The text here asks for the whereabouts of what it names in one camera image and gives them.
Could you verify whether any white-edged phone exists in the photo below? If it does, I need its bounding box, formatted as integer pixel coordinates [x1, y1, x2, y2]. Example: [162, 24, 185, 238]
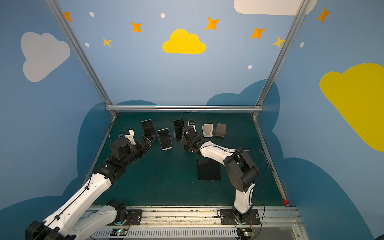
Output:
[158, 128, 173, 151]

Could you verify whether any white phone stand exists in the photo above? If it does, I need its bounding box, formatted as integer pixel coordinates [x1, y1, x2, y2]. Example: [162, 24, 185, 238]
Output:
[202, 124, 214, 138]

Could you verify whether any black phone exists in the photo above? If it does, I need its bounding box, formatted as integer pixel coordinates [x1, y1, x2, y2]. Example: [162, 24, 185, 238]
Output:
[141, 119, 156, 137]
[197, 159, 210, 181]
[174, 119, 185, 141]
[209, 161, 222, 181]

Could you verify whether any round wooden phone stand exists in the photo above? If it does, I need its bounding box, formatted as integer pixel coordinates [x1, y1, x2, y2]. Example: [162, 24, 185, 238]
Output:
[214, 123, 227, 139]

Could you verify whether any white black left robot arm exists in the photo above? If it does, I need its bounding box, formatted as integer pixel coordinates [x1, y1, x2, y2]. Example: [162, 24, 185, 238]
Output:
[25, 130, 156, 240]

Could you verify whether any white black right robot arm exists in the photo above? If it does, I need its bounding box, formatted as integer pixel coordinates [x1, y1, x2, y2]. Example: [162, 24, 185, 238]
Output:
[182, 125, 260, 225]

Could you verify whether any horizontal aluminium back bar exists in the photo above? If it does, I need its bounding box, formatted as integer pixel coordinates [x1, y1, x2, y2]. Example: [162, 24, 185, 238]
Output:
[106, 105, 263, 112]

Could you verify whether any left circuit board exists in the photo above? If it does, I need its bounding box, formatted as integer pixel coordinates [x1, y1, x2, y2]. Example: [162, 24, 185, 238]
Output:
[110, 229, 129, 237]

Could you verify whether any circuit board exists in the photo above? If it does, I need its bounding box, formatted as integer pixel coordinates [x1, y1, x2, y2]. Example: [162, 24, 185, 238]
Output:
[236, 228, 255, 240]
[110, 229, 129, 237]

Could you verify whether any right circuit board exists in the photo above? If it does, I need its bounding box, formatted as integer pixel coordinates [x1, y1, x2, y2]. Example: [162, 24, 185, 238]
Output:
[236, 228, 255, 240]

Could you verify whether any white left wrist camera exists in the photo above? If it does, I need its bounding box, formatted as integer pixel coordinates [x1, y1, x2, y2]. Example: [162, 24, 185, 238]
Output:
[123, 130, 136, 145]

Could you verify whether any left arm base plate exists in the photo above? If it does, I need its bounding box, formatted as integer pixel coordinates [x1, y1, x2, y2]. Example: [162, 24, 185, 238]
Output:
[112, 209, 143, 226]

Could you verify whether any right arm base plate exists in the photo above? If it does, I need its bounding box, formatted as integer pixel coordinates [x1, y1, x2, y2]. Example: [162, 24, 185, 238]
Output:
[217, 209, 261, 225]

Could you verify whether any aluminium rail front frame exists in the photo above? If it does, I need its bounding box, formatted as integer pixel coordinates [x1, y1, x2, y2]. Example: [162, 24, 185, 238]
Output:
[80, 206, 309, 240]

